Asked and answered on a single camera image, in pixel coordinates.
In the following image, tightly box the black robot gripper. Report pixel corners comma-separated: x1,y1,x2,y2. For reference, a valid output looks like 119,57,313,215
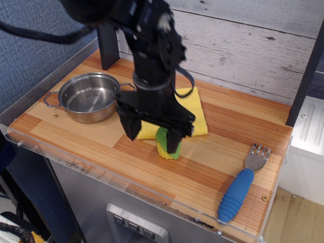
115,88,195,153

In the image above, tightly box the green yellow toy corn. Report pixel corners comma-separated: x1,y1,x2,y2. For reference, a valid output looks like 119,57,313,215
155,127,182,159

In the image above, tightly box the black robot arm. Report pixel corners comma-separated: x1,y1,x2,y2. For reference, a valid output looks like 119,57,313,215
62,1,195,153

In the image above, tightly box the yellow folded cloth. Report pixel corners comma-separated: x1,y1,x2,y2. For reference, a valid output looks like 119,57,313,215
137,87,208,140

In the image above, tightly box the clear acrylic edge guard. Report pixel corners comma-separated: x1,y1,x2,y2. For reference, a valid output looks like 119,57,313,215
1,123,263,242

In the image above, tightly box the stainless steel pot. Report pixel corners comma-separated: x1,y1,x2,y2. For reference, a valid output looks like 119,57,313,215
44,72,136,124

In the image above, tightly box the steel cabinet button panel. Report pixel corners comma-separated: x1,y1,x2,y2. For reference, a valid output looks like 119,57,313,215
106,203,169,242

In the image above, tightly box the white ribbed box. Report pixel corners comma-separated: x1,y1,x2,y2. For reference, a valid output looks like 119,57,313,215
291,96,323,156

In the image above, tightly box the blue handled metal fork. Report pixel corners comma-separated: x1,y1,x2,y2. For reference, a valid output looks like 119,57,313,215
218,143,272,224

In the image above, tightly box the black left upright post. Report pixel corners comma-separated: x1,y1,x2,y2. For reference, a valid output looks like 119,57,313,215
97,24,119,70

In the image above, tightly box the black upright post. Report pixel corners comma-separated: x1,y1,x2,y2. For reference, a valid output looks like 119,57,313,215
286,22,323,127
97,24,119,70

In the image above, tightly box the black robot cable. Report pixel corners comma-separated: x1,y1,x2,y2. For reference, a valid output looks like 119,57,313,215
0,21,92,45

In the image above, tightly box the braided cable bundle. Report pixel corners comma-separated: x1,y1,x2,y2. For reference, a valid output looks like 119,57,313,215
0,211,45,243

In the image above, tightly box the black right upright post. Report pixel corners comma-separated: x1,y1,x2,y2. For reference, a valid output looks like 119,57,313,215
286,22,323,127

